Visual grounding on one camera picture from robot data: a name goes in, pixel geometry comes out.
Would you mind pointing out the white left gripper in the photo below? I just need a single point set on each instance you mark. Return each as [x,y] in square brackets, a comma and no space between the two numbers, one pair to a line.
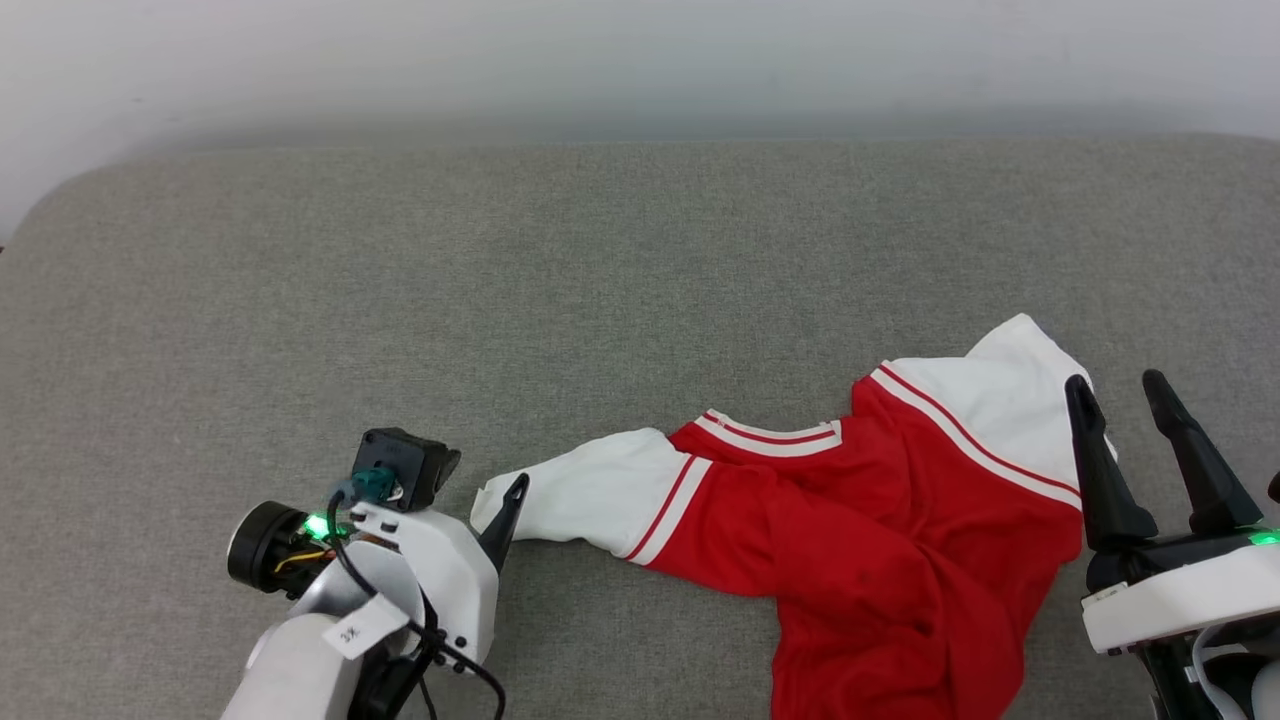
[450,575]

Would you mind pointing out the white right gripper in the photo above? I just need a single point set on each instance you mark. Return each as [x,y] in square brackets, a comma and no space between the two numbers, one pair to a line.
[1180,595]

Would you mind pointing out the red and white shirt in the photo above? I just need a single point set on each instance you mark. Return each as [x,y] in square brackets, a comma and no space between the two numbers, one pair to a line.
[880,540]

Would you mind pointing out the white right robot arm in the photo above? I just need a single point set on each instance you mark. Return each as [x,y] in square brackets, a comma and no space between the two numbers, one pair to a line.
[1260,690]

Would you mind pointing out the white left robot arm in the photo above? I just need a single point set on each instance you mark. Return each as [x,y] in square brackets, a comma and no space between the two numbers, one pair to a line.
[290,670]

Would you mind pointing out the grey fabric sofa cushion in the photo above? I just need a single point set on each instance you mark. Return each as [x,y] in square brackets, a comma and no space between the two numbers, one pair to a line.
[600,300]

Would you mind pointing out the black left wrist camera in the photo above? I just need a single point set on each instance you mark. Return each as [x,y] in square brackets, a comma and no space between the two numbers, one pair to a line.
[405,465]

